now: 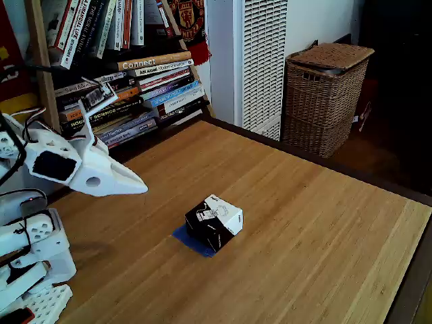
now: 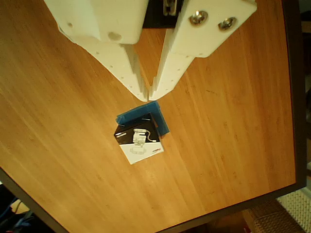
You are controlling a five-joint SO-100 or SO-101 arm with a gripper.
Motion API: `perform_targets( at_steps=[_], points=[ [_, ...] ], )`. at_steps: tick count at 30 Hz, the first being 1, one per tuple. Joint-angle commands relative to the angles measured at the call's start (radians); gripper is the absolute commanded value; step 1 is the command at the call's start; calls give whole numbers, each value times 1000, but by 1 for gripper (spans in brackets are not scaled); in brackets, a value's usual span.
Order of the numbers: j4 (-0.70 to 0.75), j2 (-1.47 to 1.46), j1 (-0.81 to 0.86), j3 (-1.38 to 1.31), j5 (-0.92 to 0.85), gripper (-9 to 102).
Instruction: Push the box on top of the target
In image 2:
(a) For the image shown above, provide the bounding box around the blue tape square target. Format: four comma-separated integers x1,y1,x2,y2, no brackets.
116,101,170,136

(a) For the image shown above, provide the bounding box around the brown wicker basket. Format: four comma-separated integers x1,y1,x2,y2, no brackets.
247,206,304,233

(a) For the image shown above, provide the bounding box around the blue cable bundle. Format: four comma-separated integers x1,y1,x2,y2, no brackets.
0,199,34,233

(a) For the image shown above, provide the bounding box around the black and white cardboard box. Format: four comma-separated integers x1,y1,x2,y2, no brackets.
113,113,165,165

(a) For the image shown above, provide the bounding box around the white grille heater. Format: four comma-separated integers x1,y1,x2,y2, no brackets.
276,189,311,231

